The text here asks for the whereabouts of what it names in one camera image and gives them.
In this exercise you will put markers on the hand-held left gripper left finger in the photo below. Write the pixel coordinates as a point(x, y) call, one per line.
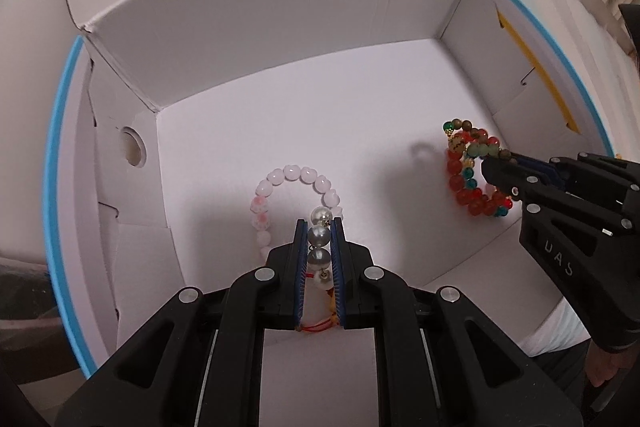
point(300, 277)

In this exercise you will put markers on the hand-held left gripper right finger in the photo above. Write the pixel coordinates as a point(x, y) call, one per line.
point(337, 277)

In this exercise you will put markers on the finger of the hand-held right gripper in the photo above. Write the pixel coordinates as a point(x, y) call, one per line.
point(600, 172)
point(510, 179)

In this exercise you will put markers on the printed blue yellow cardboard box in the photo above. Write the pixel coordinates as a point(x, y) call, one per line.
point(300, 82)

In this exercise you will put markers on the person's right hand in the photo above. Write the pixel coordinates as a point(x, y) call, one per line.
point(607, 367)

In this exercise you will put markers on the striped blue grey bed sheet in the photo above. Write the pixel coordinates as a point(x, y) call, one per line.
point(550, 327)

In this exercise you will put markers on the person's dark trousers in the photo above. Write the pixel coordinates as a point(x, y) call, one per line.
point(560, 377)

